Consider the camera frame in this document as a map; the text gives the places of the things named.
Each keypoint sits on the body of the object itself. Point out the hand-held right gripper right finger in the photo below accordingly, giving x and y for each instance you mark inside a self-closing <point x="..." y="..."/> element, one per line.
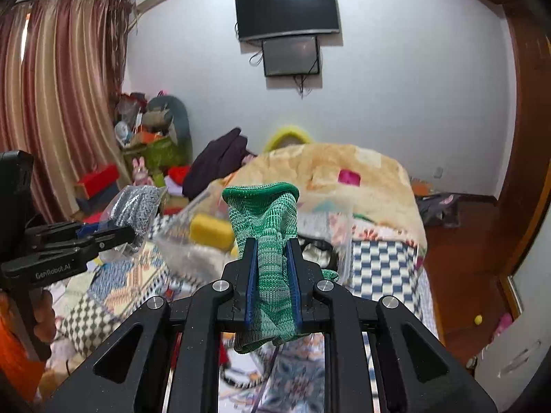
<point x="295" y="286"/>

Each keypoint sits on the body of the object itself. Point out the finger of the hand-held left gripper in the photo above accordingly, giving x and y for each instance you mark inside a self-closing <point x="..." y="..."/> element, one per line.
<point x="60" y="229"/>
<point x="114" y="237"/>

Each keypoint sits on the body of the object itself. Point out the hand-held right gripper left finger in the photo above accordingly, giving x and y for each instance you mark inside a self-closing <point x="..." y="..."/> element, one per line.
<point x="251" y="286"/>

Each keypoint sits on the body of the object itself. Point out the grey knitted sock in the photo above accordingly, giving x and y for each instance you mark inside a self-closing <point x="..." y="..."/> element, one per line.
<point x="142" y="223"/>

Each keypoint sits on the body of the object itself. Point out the green knitted sock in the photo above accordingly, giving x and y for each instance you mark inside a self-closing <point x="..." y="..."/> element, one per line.
<point x="267" y="223"/>

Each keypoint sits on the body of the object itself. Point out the person's left forearm orange sleeve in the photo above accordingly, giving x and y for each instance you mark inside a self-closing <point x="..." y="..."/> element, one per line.
<point x="17" y="344"/>

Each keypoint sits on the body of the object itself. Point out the person's left hand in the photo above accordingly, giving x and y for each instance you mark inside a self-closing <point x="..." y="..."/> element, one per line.
<point x="46" y="314"/>

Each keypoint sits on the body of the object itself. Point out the red box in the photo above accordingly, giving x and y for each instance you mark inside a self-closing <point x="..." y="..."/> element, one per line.
<point x="101" y="178"/>

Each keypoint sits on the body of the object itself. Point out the crumpled clear plastic bag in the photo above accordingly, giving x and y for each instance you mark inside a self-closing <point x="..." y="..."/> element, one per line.
<point x="189" y="258"/>

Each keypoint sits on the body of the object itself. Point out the yellow sponge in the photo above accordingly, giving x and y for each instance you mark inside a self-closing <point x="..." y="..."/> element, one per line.
<point x="211" y="230"/>

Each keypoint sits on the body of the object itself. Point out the pink rabbit toy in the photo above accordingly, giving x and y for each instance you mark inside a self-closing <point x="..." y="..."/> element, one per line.
<point x="140" y="172"/>

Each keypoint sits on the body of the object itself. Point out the red cloth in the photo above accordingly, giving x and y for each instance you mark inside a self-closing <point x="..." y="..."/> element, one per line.
<point x="178" y="174"/>

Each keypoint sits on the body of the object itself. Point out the patchwork checkered quilt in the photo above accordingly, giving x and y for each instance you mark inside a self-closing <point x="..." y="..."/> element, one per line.
<point x="387" y="275"/>

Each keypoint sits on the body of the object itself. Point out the green bag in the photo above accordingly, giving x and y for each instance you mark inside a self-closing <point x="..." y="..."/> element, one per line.
<point x="159" y="152"/>

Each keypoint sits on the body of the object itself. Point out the striped red beige curtain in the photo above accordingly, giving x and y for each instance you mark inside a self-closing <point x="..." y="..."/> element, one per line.
<point x="64" y="94"/>

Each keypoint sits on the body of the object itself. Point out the orange patterned blanket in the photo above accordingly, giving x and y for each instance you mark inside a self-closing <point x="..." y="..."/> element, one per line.
<point x="327" y="167"/>

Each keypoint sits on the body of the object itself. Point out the dark purple garment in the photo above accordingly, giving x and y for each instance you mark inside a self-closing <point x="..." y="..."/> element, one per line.
<point x="215" y="159"/>

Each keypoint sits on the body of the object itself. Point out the grey plush toy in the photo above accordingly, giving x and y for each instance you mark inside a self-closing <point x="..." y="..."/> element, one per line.
<point x="172" y="112"/>

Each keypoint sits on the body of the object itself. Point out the yellow fuzzy hoop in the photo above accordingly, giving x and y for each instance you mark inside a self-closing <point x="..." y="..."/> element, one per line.
<point x="284" y="132"/>

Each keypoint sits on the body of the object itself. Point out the dark printed bag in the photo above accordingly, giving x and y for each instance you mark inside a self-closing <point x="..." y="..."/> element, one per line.
<point x="437" y="211"/>

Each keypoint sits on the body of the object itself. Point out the white cabinet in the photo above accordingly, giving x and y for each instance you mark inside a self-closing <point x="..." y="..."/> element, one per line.
<point x="525" y="331"/>

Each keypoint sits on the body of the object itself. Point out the white wall outlet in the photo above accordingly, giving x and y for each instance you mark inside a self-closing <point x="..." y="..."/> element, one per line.
<point x="438" y="172"/>

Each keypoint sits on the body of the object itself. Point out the small black wall monitor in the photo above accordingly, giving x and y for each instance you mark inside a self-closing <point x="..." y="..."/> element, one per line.
<point x="290" y="56"/>

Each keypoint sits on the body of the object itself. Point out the black wall television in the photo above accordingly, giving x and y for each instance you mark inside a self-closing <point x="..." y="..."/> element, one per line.
<point x="286" y="8"/>

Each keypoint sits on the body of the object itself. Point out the brown wooden door frame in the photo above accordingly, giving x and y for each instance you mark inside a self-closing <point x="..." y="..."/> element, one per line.
<point x="527" y="94"/>

